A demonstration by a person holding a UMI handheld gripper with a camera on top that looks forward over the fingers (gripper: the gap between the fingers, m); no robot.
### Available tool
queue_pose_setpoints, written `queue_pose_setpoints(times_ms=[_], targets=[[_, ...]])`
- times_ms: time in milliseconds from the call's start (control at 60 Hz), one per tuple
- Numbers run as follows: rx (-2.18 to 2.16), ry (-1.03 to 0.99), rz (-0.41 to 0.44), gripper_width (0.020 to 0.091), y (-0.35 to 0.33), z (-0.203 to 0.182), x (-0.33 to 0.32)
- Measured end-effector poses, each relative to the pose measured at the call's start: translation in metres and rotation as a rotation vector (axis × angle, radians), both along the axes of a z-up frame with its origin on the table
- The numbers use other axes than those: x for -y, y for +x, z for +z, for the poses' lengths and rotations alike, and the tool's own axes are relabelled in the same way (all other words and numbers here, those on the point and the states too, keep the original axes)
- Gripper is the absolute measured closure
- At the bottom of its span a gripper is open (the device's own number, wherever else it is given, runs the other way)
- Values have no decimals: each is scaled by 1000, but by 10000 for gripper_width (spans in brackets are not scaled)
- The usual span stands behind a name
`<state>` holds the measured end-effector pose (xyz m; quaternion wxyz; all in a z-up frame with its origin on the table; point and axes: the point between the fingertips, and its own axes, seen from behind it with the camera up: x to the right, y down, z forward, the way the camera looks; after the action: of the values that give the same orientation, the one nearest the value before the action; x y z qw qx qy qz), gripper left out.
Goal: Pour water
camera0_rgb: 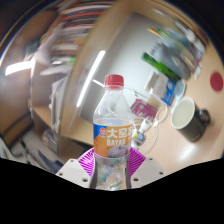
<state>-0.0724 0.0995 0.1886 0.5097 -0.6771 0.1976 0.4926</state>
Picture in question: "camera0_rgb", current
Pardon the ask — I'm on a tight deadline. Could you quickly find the wooden shelf unit with books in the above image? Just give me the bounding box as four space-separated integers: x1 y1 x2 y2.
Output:
0 0 161 158

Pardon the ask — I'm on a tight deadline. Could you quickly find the white and blue carton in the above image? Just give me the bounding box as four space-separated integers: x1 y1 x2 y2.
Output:
143 70 178 107

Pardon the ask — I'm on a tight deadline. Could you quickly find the flat round red coaster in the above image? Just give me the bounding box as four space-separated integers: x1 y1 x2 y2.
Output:
209 71 224 92

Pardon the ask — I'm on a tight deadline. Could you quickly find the black mug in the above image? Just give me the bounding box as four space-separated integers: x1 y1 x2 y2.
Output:
170 96 212 143

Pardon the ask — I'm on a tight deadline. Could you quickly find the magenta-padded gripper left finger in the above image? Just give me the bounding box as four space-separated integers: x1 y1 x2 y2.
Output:
55 147 98 190

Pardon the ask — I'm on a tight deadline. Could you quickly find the overhead light bar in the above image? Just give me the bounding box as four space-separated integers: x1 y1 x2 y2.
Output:
4 60 34 77

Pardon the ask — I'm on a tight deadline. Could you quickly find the pink pouch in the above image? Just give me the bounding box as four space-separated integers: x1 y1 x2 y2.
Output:
129 98 158 121

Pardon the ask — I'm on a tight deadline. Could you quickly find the under-shelf light bar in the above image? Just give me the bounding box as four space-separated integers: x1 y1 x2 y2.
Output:
75 49 107 108

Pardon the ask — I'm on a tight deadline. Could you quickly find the clear red-capped drink bottle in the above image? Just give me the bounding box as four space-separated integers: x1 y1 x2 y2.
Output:
92 73 135 192

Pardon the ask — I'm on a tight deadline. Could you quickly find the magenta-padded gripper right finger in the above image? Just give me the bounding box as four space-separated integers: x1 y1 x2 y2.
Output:
126 146 166 190

